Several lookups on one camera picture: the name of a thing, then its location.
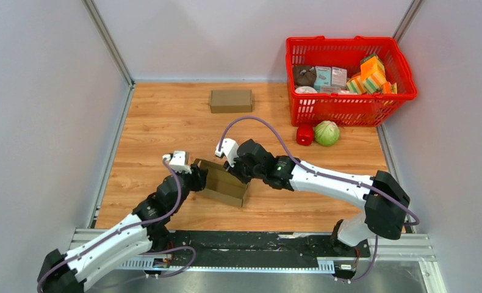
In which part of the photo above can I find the cardboard sheet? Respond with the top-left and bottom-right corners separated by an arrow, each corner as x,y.
194,159 -> 250,208

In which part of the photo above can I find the brown cardboard paper box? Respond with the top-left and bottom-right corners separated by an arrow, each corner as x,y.
209,90 -> 253,114

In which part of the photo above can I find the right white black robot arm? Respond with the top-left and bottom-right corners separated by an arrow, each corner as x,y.
215,139 -> 410,256

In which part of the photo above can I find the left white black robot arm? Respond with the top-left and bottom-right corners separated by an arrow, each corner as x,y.
37,164 -> 209,292

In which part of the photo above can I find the red toy pepper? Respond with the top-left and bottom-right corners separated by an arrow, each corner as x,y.
296,124 -> 315,146

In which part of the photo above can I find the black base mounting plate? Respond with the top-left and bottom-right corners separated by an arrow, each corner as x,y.
151,230 -> 371,268

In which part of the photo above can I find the red plastic shopping basket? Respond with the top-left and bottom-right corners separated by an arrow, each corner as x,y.
285,36 -> 417,126

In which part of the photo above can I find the green toy cabbage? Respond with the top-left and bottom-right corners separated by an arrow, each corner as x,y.
314,121 -> 340,147

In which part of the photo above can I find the white round lid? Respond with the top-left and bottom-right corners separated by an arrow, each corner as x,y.
295,86 -> 318,94

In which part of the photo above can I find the brown round toy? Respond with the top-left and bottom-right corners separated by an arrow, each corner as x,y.
292,65 -> 317,87

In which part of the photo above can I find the teal small carton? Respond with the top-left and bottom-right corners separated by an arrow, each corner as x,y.
314,66 -> 332,92

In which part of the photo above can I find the grey small carton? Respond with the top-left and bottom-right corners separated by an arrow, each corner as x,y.
331,67 -> 347,89

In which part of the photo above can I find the orange green striped sponge stack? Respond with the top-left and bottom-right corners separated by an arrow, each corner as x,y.
346,54 -> 398,95

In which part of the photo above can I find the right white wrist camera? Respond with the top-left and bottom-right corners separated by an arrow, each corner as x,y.
215,138 -> 239,167

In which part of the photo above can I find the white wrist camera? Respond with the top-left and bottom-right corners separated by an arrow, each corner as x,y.
215,138 -> 239,167
162,150 -> 192,175

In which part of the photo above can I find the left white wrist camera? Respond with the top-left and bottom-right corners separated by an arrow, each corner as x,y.
162,150 -> 192,175

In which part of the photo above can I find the aluminium frame rail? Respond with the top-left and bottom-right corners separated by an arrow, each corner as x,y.
76,230 -> 446,292

